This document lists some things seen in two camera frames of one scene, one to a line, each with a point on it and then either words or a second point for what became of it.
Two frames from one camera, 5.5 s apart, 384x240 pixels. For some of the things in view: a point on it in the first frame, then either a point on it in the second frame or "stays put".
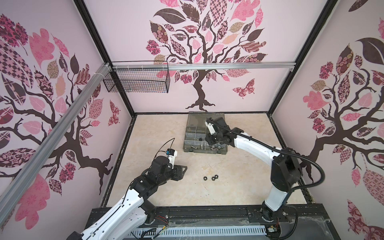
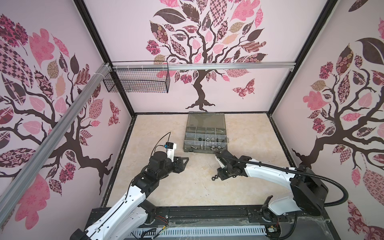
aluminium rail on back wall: x=204 y=65 stays put
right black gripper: x=209 y=140 → x=220 y=174
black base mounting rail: x=300 y=219 stays put
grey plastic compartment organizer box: x=194 y=140 stays put
